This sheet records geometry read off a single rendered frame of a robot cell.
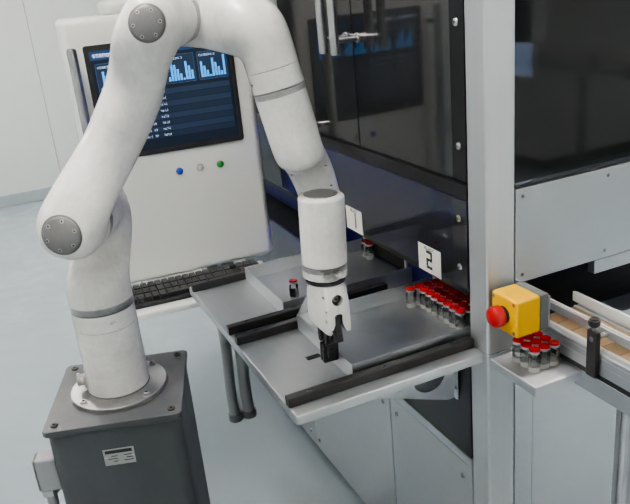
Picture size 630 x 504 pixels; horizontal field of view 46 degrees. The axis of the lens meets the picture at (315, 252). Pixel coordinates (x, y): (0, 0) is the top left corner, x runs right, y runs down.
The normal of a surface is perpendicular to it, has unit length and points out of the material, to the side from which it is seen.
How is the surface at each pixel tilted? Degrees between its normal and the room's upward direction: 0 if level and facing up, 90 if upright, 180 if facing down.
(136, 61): 124
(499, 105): 90
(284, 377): 0
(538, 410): 90
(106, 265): 27
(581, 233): 90
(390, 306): 0
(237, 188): 90
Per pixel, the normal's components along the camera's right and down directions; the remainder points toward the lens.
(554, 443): 0.42, 0.28
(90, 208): 0.33, 0.00
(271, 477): -0.09, -0.93
